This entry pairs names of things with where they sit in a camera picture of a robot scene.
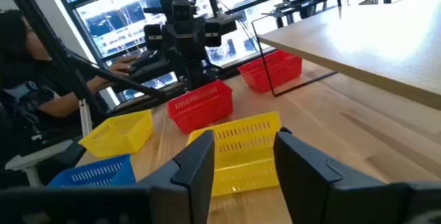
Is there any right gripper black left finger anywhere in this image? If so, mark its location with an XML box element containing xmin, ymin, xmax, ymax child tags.
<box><xmin>136</xmin><ymin>130</ymin><xmax>216</xmax><ymax>224</ymax></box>

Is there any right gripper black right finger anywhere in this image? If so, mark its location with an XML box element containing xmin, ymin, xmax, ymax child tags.
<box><xmin>274</xmin><ymin>126</ymin><xmax>390</xmax><ymax>224</ymax></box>

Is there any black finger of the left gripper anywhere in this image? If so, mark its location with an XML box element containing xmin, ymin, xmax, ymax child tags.
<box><xmin>143</xmin><ymin>23</ymin><xmax>163</xmax><ymax>51</ymax></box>
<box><xmin>205</xmin><ymin>20</ymin><xmax>223</xmax><ymax>48</ymax></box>

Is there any yellow plastic basket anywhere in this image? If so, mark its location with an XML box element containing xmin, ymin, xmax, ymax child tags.
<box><xmin>185</xmin><ymin>110</ymin><xmax>283</xmax><ymax>197</ymax></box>
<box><xmin>78</xmin><ymin>109</ymin><xmax>155</xmax><ymax>159</ymax></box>

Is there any red plastic basket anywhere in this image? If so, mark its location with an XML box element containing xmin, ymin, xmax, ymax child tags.
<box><xmin>167</xmin><ymin>79</ymin><xmax>234</xmax><ymax>135</ymax></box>
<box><xmin>237</xmin><ymin>49</ymin><xmax>303</xmax><ymax>93</ymax></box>

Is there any blue plastic basket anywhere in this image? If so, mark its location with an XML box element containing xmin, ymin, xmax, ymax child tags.
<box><xmin>48</xmin><ymin>153</ymin><xmax>137</xmax><ymax>187</ymax></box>

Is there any person's hand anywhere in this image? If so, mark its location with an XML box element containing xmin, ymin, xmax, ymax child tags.
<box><xmin>109</xmin><ymin>55</ymin><xmax>139</xmax><ymax>77</ymax></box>

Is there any person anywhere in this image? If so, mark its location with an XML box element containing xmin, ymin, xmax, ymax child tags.
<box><xmin>0</xmin><ymin>8</ymin><xmax>139</xmax><ymax>183</ymax></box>

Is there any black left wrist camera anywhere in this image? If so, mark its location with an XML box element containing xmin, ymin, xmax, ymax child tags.
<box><xmin>172</xmin><ymin>4</ymin><xmax>193</xmax><ymax>23</ymax></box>

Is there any window with black frame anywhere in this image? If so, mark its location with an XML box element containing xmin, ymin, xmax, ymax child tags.
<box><xmin>48</xmin><ymin>0</ymin><xmax>294</xmax><ymax>80</ymax></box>

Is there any black frame strut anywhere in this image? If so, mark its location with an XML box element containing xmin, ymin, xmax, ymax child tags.
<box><xmin>0</xmin><ymin>0</ymin><xmax>107</xmax><ymax>125</ymax></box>
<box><xmin>65</xmin><ymin>48</ymin><xmax>187</xmax><ymax>106</ymax></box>

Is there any white metal bracket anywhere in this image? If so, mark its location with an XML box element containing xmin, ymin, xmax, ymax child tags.
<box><xmin>78</xmin><ymin>99</ymin><xmax>94</xmax><ymax>138</ymax></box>

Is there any wooden shelf with wire frame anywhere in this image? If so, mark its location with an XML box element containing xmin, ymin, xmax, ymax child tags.
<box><xmin>250</xmin><ymin>0</ymin><xmax>441</xmax><ymax>112</ymax></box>

